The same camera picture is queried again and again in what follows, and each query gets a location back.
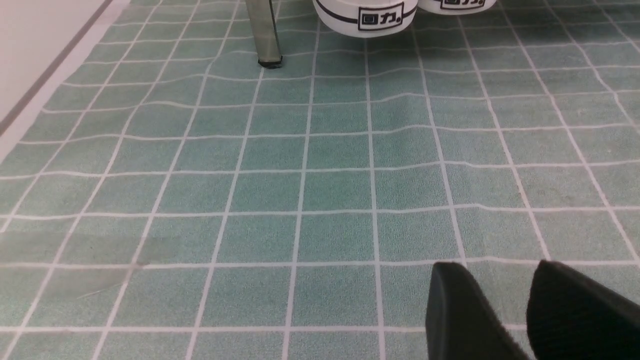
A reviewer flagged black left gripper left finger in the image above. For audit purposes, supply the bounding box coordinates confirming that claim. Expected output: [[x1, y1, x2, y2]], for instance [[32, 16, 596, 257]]
[[425, 262, 529, 360]]

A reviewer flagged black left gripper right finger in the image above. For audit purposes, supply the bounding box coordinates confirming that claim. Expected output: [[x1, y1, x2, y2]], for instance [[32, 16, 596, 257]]
[[526, 260, 640, 360]]

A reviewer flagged silver metal shoe rack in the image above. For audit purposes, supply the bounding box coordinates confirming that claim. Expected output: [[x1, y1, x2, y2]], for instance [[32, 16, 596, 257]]
[[245, 0, 282, 69]]

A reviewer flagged green checkered floor mat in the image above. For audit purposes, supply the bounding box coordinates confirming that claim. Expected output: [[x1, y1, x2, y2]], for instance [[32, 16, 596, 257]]
[[1, 0, 639, 360]]

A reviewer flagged black white canvas sneaker right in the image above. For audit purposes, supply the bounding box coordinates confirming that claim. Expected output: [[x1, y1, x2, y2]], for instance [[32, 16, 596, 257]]
[[417, 0, 497, 16]]

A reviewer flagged black white canvas sneaker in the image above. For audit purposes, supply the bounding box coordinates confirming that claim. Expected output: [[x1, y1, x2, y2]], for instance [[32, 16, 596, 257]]
[[313, 0, 418, 39], [417, 0, 497, 16]]

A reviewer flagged black white canvas sneaker left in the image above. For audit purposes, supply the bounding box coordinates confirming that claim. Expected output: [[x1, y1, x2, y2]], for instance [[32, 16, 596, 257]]
[[313, 0, 418, 39]]

